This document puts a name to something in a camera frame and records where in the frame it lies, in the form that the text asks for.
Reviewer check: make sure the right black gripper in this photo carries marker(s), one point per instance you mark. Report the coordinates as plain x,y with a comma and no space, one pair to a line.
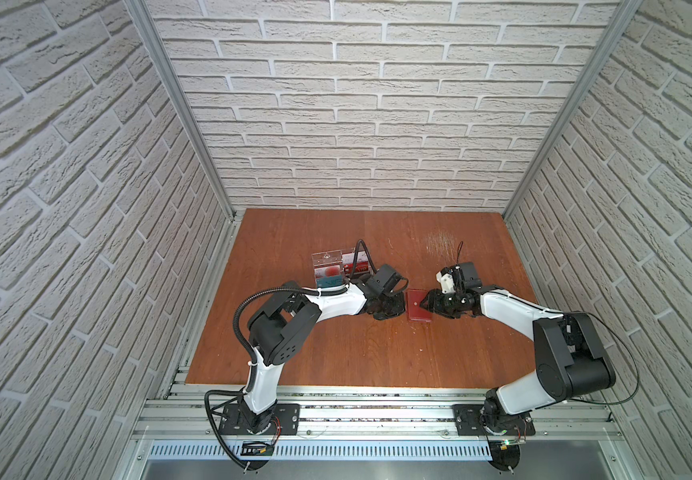
434,303

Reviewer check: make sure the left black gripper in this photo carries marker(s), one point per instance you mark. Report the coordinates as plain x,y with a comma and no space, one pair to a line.
401,308

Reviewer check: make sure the red leather card holder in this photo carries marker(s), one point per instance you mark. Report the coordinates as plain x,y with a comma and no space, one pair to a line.
416,312

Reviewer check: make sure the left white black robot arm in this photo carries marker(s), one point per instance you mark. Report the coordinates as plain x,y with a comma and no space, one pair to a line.
274,324

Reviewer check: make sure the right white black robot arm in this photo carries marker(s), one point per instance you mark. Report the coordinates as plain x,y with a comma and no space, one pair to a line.
570,359

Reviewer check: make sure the teal card in organizer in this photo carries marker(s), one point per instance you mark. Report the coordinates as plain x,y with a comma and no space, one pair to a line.
330,281

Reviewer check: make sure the white red-dot card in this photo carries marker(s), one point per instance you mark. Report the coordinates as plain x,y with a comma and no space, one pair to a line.
330,270

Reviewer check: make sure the clear acrylic card organizer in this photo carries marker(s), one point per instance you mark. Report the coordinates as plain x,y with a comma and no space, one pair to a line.
334,257

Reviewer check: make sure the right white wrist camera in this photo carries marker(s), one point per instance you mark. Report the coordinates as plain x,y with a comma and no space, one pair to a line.
446,282

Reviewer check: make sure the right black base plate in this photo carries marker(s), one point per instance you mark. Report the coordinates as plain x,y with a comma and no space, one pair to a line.
487,419

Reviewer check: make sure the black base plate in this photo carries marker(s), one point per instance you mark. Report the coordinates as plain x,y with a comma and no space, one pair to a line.
238,419
487,419

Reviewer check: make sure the aluminium mounting rail frame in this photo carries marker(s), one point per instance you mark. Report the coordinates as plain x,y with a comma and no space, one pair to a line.
324,423

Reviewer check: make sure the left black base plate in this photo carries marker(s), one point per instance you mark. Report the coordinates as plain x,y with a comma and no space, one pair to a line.
238,419

